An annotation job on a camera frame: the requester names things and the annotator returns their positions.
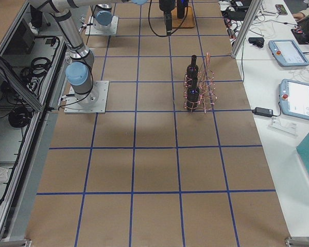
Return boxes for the far teach pendant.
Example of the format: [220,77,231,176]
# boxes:
[268,40,309,67]

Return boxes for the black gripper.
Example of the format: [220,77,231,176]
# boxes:
[159,0,176,36]

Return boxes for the dark wine bottle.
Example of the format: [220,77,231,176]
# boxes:
[176,0,188,19]
[186,55,199,79]
[186,77,200,112]

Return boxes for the coiled black cables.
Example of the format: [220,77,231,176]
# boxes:
[5,56,55,129]

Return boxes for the smartphone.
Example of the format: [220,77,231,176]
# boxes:
[275,4,288,15]

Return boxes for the copper wire bottle basket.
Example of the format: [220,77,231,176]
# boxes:
[183,52,217,113]

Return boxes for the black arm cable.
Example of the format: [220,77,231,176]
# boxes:
[147,0,194,38]

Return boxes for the aluminium frame post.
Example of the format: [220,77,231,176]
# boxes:
[231,0,262,58]

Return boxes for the black webcam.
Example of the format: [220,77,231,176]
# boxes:
[248,37,264,48]

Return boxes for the near teach pendant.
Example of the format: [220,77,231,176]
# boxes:
[279,79,309,120]

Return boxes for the clear acrylic stand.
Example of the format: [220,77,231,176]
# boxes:
[268,117,298,137]

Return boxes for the black power brick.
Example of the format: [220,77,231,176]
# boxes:
[252,107,273,117]

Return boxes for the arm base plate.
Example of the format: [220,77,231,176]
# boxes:
[85,16,119,36]
[64,81,109,114]

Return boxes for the teach pendant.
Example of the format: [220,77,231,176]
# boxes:
[268,40,309,67]
[279,79,309,120]

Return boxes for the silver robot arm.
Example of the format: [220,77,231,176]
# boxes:
[30,0,118,104]
[91,4,113,30]

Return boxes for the wooden tray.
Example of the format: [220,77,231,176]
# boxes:
[171,6,196,29]

